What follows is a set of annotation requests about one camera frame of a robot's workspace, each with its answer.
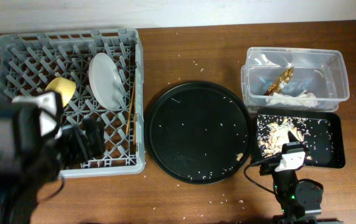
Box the food scraps and rice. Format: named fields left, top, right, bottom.
left=256, top=114, right=334, bottom=163

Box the wooden chopstick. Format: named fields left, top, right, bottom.
left=133, top=113, right=137, bottom=145
left=125, top=82, right=136, bottom=136

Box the white tissue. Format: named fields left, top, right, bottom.
left=266, top=90, right=318, bottom=108

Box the yellow bowl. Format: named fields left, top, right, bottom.
left=45, top=77, right=76, bottom=107

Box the light grey plate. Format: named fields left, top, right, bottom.
left=88, top=53, right=123, bottom=111

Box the brown snack wrapper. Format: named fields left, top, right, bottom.
left=264, top=67, right=294, bottom=96

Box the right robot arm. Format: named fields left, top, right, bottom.
left=260, top=132, right=324, bottom=224

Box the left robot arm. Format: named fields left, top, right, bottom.
left=0, top=103, right=105, bottom=223

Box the black rectangular waste tray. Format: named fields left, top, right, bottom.
left=251, top=108, right=345, bottom=169

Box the clear plastic waste bin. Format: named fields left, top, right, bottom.
left=241, top=47, right=350, bottom=113

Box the grey plastic dishwasher rack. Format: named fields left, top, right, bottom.
left=0, top=28, right=146, bottom=178

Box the round black serving tray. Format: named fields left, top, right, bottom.
left=144, top=82, right=255, bottom=185

